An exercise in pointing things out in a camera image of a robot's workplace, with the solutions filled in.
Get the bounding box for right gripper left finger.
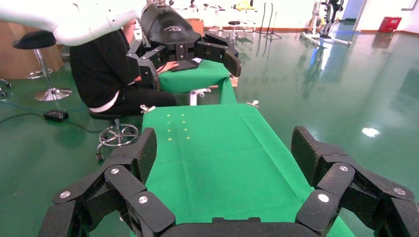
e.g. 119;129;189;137
38;127;176;237

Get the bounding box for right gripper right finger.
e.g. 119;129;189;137
291;125;419;237

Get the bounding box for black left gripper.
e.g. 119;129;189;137
126;3;243;91

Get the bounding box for distant brown cardboard box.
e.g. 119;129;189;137
188;18;206;36

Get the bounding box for red box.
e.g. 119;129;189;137
378;17;403;34

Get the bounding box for seated person's hand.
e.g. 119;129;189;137
156;61;180;74

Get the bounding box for black laptop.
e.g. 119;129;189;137
170;59;201;72

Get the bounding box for small green table cloth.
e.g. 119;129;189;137
158;59;238;106

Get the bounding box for white pipe table joint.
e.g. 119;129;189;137
189;88;212;107

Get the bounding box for chrome base swivel stool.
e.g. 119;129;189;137
88;109;140;161

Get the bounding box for distant black stool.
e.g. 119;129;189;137
227;20;243;42

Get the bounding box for yellow object on shelf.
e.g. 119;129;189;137
234;0;258;11

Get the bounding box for seated person black clothes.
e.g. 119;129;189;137
69;18;180;118

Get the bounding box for large green table cloth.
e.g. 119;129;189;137
129;104;356;237

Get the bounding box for black tripod stand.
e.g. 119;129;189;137
255;2;283;40

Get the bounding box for black power brick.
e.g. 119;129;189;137
43;110;70;123

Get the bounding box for black seat bar stool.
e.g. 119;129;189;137
12;30;73;102

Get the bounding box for brown wooden cabinet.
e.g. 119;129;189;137
0;21;65;80

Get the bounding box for black floor cable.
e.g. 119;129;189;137
0;113;104;134

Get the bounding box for chrome stool base ring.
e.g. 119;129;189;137
26;68;54;80

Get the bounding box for white metal frame machine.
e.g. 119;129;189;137
299;0;353;47

